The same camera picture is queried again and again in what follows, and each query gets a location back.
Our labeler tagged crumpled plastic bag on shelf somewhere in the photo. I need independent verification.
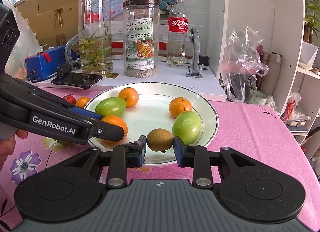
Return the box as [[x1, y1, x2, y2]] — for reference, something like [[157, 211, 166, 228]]
[[221, 27, 269, 102]]

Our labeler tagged blue power box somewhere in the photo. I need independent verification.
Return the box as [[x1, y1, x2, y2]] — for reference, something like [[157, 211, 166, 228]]
[[24, 46, 66, 81]]

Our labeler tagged pink floral tablecloth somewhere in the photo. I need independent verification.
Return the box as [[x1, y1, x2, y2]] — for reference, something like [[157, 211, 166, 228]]
[[1, 102, 319, 231]]

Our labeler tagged white ceramic plate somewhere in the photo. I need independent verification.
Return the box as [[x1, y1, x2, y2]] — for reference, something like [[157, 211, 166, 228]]
[[83, 82, 220, 165]]

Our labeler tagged cardboard box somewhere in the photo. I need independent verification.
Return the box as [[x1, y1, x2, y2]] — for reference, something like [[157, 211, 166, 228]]
[[15, 0, 78, 48]]

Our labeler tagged brown-green kiwi-like fruit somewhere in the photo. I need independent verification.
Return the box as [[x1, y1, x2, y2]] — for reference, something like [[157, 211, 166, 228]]
[[146, 129, 174, 153]]

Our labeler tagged grey left phone stand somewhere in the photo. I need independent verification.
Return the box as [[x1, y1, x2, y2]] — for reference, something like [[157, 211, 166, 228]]
[[57, 34, 81, 76]]

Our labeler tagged large orange tangerine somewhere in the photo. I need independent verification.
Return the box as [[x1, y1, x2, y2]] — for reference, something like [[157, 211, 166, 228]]
[[100, 115, 128, 145]]

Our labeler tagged person's left hand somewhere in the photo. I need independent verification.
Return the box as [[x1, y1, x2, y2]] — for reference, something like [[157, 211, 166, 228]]
[[0, 130, 28, 170]]

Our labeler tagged white raised board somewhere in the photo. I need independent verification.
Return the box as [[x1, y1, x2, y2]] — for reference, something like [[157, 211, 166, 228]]
[[26, 59, 227, 102]]

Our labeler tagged orange tangerine beside apple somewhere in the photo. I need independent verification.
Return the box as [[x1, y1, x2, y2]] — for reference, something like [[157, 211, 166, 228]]
[[75, 96, 91, 109]]

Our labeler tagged glass vase with plant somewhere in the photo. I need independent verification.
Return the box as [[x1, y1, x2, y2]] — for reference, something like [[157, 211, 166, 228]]
[[78, 0, 113, 75]]

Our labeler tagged red cap plastic bottle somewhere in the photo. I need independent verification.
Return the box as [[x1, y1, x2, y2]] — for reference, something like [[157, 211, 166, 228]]
[[84, 12, 100, 29]]

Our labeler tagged white shelf unit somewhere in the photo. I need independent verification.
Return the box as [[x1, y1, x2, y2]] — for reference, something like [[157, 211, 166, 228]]
[[207, 0, 320, 148]]

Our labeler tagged orange tangerine on plate left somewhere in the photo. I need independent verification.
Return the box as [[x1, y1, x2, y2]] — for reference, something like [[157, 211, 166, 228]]
[[118, 87, 139, 108]]

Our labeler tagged orange tangerine on plate right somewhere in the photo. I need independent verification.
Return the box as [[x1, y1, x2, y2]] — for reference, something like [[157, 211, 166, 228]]
[[169, 97, 193, 118]]

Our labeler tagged red apple with stem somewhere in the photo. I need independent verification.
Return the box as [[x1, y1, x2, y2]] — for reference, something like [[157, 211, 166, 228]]
[[63, 94, 76, 105]]

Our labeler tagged coca-cola bottle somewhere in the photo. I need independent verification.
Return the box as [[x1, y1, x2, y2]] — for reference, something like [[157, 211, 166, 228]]
[[167, 0, 188, 67]]

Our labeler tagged clear plastic bag left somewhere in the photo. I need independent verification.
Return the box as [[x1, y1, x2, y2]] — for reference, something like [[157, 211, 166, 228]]
[[2, 0, 43, 81]]

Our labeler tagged grey right phone stand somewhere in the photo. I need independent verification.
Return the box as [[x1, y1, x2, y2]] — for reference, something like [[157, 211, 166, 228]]
[[185, 27, 203, 79]]

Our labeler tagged grey phone stand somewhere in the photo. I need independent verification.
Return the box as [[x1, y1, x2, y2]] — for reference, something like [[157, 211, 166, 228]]
[[57, 34, 81, 76], [185, 27, 203, 79]]

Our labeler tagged orange tangerine on plate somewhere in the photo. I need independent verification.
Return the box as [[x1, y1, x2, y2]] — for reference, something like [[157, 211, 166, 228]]
[[169, 97, 193, 118], [118, 87, 139, 108]]

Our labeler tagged potted green plant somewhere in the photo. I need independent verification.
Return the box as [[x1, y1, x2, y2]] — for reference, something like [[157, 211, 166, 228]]
[[303, 0, 319, 44]]

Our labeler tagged clear jar with label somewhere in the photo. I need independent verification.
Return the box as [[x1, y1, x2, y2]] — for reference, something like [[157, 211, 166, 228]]
[[123, 0, 161, 77]]

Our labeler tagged large green jujube fruit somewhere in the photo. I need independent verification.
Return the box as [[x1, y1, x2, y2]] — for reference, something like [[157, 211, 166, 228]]
[[172, 111, 202, 145]]

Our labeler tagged black smartphone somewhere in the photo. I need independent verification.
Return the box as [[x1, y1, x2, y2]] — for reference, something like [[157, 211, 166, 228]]
[[51, 73, 102, 90]]

